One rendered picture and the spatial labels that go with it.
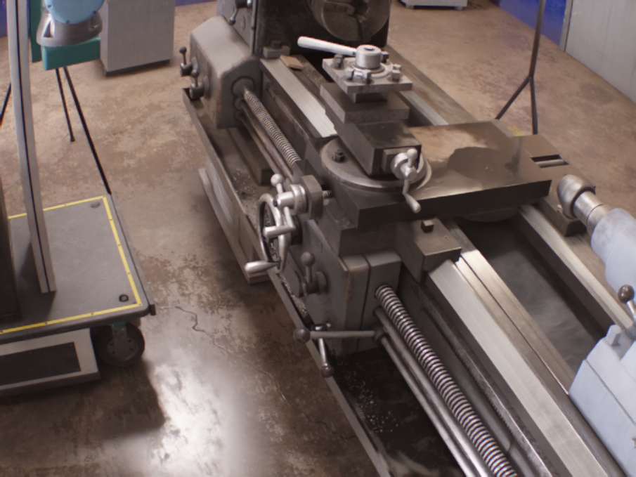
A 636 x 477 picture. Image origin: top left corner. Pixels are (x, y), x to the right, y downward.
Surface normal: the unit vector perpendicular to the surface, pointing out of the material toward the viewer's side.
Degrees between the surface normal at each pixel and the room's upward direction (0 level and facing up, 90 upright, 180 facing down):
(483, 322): 36
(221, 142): 0
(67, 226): 0
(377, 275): 90
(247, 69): 90
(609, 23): 90
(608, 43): 90
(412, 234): 0
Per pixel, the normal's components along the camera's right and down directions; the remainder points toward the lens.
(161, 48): 0.46, 0.54
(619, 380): -0.78, -0.25
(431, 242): 0.07, -0.81
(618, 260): -0.92, 0.10
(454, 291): -0.48, -0.57
